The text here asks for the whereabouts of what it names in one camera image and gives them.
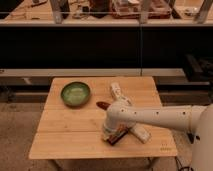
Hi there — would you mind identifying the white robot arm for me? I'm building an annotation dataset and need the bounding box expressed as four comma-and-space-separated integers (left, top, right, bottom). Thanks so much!
96, 100, 213, 171

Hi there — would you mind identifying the wooden folding table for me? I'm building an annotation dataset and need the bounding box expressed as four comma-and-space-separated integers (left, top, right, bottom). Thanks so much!
28, 76, 179, 171

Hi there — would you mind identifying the green bowl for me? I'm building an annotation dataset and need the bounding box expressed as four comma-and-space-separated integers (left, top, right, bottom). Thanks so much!
60, 81, 91, 107

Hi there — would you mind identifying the white crumpled packet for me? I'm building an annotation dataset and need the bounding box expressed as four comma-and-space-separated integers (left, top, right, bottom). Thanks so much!
130, 125, 151, 143

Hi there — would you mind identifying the long workbench shelf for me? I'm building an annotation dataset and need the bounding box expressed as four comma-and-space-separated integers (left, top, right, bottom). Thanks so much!
0, 0, 213, 27

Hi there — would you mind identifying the dark red oval object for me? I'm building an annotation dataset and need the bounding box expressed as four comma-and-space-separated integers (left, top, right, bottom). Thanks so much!
96, 101, 110, 110

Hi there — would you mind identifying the black floor cable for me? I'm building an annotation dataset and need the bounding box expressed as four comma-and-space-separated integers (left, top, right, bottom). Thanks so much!
174, 156, 193, 171

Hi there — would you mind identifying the white wrapped snack bar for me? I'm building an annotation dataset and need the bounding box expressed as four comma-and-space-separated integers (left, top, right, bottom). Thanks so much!
110, 82, 131, 106

